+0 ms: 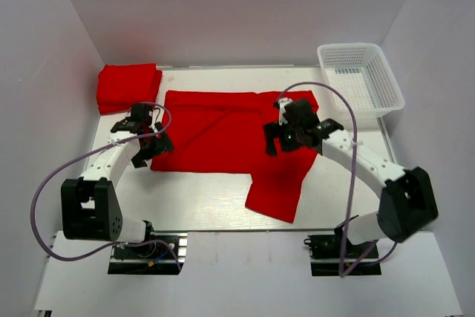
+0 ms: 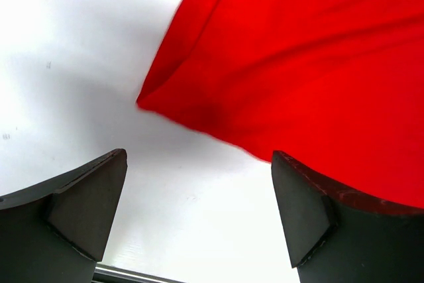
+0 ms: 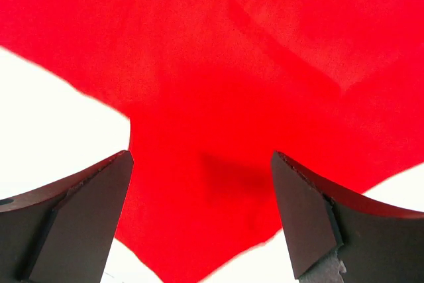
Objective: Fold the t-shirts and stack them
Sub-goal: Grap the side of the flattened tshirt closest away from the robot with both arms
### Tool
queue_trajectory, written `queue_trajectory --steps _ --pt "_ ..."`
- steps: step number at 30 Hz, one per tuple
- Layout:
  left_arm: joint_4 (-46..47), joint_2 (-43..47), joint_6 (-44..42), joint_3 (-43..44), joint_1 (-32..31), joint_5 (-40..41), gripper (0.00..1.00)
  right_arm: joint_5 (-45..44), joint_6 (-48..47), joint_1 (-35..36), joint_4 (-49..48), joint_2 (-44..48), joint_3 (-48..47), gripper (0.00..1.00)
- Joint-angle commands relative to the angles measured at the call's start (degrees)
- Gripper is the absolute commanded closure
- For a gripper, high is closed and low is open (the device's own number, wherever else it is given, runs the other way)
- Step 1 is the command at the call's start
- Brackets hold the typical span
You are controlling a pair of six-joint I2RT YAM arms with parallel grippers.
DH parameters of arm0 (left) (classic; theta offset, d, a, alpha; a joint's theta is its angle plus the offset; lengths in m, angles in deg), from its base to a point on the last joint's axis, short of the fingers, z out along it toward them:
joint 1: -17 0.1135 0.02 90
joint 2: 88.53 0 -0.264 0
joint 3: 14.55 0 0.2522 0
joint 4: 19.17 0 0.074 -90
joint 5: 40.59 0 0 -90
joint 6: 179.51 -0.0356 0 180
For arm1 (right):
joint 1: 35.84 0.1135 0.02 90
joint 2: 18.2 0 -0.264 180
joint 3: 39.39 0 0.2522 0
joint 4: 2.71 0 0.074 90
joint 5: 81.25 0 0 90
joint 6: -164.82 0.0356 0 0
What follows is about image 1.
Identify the folded red t shirt stack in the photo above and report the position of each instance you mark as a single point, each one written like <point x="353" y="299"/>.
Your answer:
<point x="120" y="86"/>

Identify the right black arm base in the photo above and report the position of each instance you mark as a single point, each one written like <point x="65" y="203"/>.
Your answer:
<point x="324" y="256"/>

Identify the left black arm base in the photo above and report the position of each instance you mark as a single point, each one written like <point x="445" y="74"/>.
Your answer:
<point x="153" y="259"/>

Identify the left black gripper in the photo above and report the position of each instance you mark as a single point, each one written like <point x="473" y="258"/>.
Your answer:
<point x="162" y="145"/>

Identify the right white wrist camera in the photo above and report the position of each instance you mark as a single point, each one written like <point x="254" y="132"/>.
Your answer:
<point x="280" y="104"/>

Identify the white plastic basket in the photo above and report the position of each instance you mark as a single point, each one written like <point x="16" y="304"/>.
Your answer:
<point x="361" y="73"/>

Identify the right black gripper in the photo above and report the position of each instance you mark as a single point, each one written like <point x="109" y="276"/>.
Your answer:
<point x="272" y="131"/>

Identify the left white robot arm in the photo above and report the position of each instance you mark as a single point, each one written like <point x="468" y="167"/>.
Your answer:
<point x="90" y="207"/>

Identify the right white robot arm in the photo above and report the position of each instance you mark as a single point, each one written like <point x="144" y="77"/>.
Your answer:
<point x="406" y="200"/>

